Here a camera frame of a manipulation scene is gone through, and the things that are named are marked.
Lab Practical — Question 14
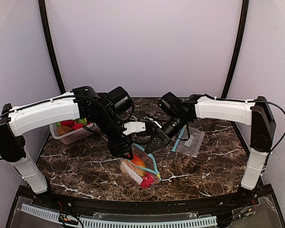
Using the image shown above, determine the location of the orange toy mango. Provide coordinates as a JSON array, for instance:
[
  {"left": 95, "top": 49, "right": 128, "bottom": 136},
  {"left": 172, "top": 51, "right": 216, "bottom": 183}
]
[{"left": 130, "top": 154, "right": 146, "bottom": 168}]

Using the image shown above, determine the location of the clear zip bag blue zipper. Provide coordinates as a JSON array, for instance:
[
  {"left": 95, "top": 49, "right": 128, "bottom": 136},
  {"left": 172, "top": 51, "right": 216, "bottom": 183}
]
[{"left": 119, "top": 144, "right": 162, "bottom": 189}]

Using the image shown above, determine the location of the yellow orange toy peach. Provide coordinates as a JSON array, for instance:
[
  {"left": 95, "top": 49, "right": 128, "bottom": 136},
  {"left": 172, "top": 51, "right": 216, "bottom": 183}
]
[{"left": 121, "top": 160, "right": 146, "bottom": 177}]

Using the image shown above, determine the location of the red toy bell pepper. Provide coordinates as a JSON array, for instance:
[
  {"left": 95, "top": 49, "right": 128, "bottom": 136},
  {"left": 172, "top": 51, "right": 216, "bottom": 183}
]
[{"left": 140, "top": 172, "right": 160, "bottom": 189}]

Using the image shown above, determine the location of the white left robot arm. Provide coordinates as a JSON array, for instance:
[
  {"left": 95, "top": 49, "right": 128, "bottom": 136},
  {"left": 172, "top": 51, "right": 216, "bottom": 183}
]
[{"left": 0, "top": 86, "right": 134, "bottom": 194}]

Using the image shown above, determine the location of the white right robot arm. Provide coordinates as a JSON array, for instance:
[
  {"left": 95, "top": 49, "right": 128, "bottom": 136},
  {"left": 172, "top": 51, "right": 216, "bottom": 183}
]
[{"left": 145, "top": 92, "right": 276, "bottom": 190}]

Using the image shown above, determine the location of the white plastic mesh basket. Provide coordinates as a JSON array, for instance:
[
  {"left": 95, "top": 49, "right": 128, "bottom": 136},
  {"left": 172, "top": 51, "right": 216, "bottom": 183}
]
[{"left": 49, "top": 118, "right": 100, "bottom": 145}]

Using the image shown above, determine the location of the red toy tomato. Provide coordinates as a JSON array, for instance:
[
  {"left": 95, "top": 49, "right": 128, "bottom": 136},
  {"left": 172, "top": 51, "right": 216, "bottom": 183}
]
[{"left": 60, "top": 120, "right": 76, "bottom": 128}]

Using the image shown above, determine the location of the brown toy potato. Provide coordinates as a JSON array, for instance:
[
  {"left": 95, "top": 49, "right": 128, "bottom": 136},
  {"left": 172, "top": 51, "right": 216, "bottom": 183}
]
[{"left": 57, "top": 126, "right": 74, "bottom": 136}]

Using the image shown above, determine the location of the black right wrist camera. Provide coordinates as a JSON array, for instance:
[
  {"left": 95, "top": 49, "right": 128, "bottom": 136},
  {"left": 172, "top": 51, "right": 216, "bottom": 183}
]
[{"left": 157, "top": 92, "right": 182, "bottom": 116}]

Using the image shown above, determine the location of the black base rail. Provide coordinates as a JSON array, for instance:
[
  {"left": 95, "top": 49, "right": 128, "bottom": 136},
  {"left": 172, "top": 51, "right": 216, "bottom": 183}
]
[{"left": 16, "top": 185, "right": 274, "bottom": 217}]

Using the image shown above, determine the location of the white slotted cable duct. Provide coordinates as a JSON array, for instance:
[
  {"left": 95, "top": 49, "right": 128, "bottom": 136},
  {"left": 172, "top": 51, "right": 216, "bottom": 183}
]
[{"left": 20, "top": 203, "right": 218, "bottom": 228}]

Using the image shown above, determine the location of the black frame post right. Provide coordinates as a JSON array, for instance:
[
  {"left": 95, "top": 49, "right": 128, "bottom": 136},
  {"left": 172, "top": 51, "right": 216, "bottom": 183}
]
[{"left": 221, "top": 0, "right": 249, "bottom": 98}]

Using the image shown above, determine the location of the black frame post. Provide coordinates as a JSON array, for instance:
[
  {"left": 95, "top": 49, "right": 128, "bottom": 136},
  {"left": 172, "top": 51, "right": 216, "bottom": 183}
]
[
  {"left": 38, "top": 0, "right": 66, "bottom": 94},
  {"left": 221, "top": 0, "right": 249, "bottom": 98}
]

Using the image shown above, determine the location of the black frame post left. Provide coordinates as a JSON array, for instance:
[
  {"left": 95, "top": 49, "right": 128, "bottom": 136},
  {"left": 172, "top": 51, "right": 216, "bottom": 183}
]
[{"left": 38, "top": 0, "right": 66, "bottom": 94}]

